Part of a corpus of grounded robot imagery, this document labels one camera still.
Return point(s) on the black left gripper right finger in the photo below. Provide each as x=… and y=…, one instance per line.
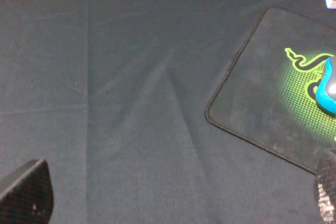
x=324, y=186

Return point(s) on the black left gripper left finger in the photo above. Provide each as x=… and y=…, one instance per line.
x=27, y=195

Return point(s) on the blue grey computer mouse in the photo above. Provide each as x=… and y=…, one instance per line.
x=325, y=94

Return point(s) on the black green Razer mousepad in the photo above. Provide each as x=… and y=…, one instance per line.
x=268, y=95

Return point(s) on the black tablecloth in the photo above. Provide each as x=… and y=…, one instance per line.
x=112, y=93

